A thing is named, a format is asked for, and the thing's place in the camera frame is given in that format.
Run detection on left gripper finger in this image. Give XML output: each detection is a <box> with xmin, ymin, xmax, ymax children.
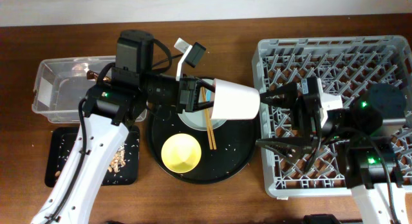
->
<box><xmin>196</xmin><ymin>78</ymin><xmax>215</xmax><ymax>92</ymax></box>
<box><xmin>194</xmin><ymin>101</ymin><xmax>214</xmax><ymax>111</ymax></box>

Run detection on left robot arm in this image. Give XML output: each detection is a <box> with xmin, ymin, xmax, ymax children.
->
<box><xmin>32</xmin><ymin>30</ymin><xmax>215</xmax><ymax>223</ymax></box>

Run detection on wooden chopstick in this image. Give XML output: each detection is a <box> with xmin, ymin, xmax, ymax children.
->
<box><xmin>200</xmin><ymin>88</ymin><xmax>213</xmax><ymax>150</ymax></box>
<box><xmin>205</xmin><ymin>109</ymin><xmax>217</xmax><ymax>150</ymax></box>

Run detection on grey dishwasher rack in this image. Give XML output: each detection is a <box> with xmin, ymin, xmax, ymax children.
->
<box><xmin>252</xmin><ymin>35</ymin><xmax>411</xmax><ymax>199</ymax></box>

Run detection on black rectangular tray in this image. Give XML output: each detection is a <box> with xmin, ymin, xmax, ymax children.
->
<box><xmin>44</xmin><ymin>126</ymin><xmax>140</xmax><ymax>187</ymax></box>

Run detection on round black tray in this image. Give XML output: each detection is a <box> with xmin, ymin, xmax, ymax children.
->
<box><xmin>146</xmin><ymin>107</ymin><xmax>260</xmax><ymax>184</ymax></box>

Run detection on grey plate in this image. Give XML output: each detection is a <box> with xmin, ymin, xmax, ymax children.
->
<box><xmin>178</xmin><ymin>78</ymin><xmax>226</xmax><ymax>131</ymax></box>

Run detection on brown snack wrapper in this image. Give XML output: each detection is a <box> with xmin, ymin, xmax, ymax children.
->
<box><xmin>86</xmin><ymin>71</ymin><xmax>111</xmax><ymax>83</ymax></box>

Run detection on yellow bowl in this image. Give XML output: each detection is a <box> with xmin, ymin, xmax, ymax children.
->
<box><xmin>161</xmin><ymin>133</ymin><xmax>202</xmax><ymax>174</ymax></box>

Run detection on pink cup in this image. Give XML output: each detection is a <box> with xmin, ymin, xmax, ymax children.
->
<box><xmin>211</xmin><ymin>79</ymin><xmax>260</xmax><ymax>120</ymax></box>

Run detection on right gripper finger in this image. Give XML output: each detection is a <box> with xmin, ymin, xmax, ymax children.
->
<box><xmin>256</xmin><ymin>137</ymin><xmax>313</xmax><ymax>160</ymax></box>
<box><xmin>260</xmin><ymin>82</ymin><xmax>298</xmax><ymax>109</ymax></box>

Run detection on clear plastic bin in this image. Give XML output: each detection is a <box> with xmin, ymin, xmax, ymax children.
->
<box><xmin>31</xmin><ymin>55</ymin><xmax>149</xmax><ymax>124</ymax></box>

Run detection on peanut shell food scraps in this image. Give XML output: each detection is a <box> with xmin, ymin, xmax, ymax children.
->
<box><xmin>108</xmin><ymin>145</ymin><xmax>126</xmax><ymax>173</ymax></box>

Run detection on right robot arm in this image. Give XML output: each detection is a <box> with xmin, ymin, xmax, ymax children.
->
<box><xmin>256</xmin><ymin>77</ymin><xmax>409</xmax><ymax>223</ymax></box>

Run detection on blue cup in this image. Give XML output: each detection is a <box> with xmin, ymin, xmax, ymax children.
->
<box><xmin>205</xmin><ymin>89</ymin><xmax>212</xmax><ymax>102</ymax></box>

